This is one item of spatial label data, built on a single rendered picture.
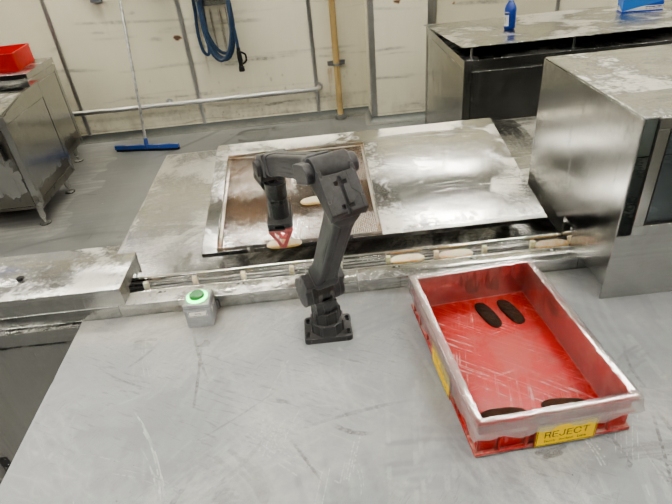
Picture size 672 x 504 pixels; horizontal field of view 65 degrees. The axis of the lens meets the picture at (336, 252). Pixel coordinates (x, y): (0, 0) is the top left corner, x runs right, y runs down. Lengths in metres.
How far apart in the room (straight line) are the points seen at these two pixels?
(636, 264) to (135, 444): 1.24
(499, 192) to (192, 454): 1.19
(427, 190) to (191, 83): 3.74
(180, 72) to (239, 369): 4.15
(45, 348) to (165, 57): 3.82
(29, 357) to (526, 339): 1.37
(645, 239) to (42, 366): 1.67
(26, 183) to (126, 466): 3.05
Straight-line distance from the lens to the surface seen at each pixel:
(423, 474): 1.09
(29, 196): 4.10
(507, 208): 1.71
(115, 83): 5.39
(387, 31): 4.78
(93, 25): 5.31
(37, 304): 1.63
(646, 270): 1.53
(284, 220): 1.40
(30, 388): 1.88
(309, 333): 1.34
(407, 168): 1.85
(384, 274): 1.46
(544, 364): 1.30
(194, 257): 1.74
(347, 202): 0.97
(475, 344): 1.31
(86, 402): 1.38
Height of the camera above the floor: 1.73
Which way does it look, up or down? 34 degrees down
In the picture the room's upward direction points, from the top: 6 degrees counter-clockwise
